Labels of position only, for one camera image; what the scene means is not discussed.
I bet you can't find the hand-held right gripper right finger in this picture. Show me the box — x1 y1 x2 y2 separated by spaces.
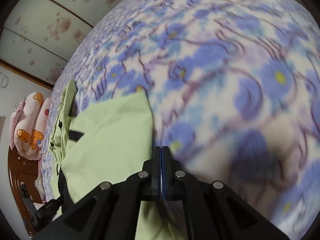
161 145 290 240

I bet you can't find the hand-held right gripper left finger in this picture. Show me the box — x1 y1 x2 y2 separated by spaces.
31 145 162 240

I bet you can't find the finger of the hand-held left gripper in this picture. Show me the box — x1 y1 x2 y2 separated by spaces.
34 197 63 224

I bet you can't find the green and black hooded jacket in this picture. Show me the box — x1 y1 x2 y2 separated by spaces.
47 78 188 240

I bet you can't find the pink bed sheet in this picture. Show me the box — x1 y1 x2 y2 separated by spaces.
34 160 52 204

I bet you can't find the wooden headboard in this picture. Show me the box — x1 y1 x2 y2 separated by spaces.
7 145 44 238

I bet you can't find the folded bear print quilt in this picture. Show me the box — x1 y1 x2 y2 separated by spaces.
9 92 51 161

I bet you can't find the blue floral blanket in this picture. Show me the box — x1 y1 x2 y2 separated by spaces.
41 0 320 235

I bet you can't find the floral sliding door wardrobe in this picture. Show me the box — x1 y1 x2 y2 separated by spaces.
0 0 140 90

